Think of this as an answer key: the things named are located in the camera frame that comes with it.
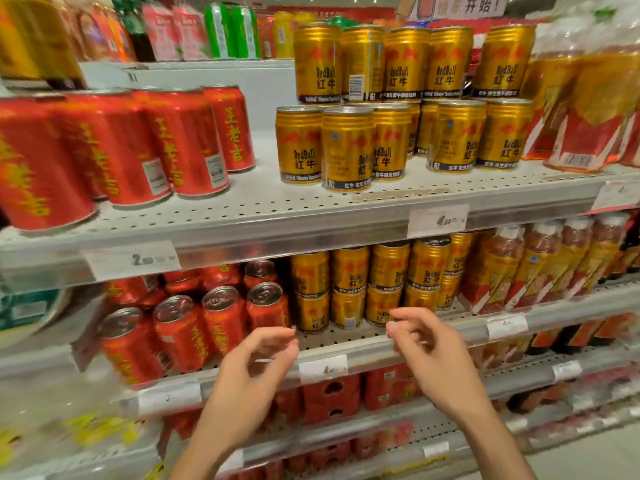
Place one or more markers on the person's right hand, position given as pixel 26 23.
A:
pixel 440 364

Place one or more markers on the person's left hand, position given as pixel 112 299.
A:
pixel 240 394

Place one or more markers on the person's left thumb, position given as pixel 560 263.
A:
pixel 282 367

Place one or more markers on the person's right thumb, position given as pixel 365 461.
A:
pixel 398 339

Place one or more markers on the person's right forearm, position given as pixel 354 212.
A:
pixel 492 444

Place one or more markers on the person's left forearm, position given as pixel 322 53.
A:
pixel 210 457

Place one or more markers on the white perforated metal shelf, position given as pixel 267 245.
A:
pixel 360 352
pixel 280 214
pixel 380 429

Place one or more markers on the white price tag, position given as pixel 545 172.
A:
pixel 131 260
pixel 436 449
pixel 169 398
pixel 617 195
pixel 438 220
pixel 567 370
pixel 323 368
pixel 507 326
pixel 231 462

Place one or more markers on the red drink carton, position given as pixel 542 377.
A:
pixel 390 388
pixel 332 398

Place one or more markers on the stack of gold drink cans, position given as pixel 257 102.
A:
pixel 350 279
pixel 350 149

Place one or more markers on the group of red cans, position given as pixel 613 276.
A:
pixel 180 324

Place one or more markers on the yellow label tea bottle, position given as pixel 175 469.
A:
pixel 565 259
pixel 492 274
pixel 597 252
pixel 535 264

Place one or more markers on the row of red orange packs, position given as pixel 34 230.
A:
pixel 565 337

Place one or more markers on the yellow clear packets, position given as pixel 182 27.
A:
pixel 75 434

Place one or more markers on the red herbal tea can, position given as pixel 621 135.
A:
pixel 232 127
pixel 117 149
pixel 35 169
pixel 187 142

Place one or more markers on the dark drink bottle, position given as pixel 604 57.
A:
pixel 631 249

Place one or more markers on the green white package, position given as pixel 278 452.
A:
pixel 27 314

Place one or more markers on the gold red plastic pack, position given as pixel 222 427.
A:
pixel 550 104
pixel 595 114

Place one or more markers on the white top shelf board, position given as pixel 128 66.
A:
pixel 200 69

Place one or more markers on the slim yellow can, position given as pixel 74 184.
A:
pixel 283 34

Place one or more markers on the green drink can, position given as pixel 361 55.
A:
pixel 219 32
pixel 245 32

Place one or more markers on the hanging promotional sign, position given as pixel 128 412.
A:
pixel 452 4

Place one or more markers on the orange snack packets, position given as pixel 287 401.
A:
pixel 97 29

